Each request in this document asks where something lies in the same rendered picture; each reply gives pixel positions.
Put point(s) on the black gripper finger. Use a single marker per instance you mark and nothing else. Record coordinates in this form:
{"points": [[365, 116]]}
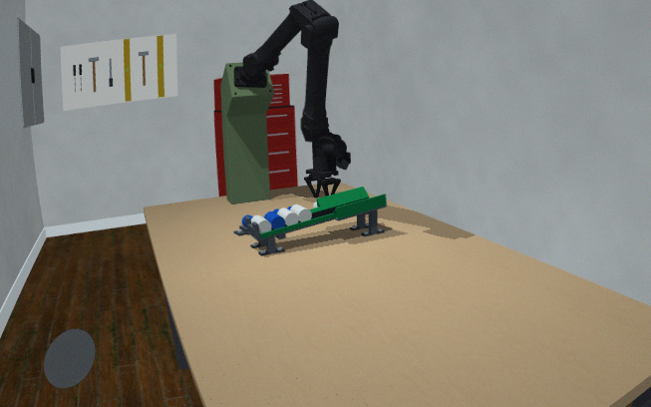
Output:
{"points": [[308, 181], [335, 186]]}

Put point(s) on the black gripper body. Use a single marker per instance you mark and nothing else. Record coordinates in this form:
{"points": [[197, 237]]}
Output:
{"points": [[319, 171]]}

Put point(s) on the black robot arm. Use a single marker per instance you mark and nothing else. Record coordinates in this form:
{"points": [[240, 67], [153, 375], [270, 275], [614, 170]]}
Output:
{"points": [[318, 23]]}

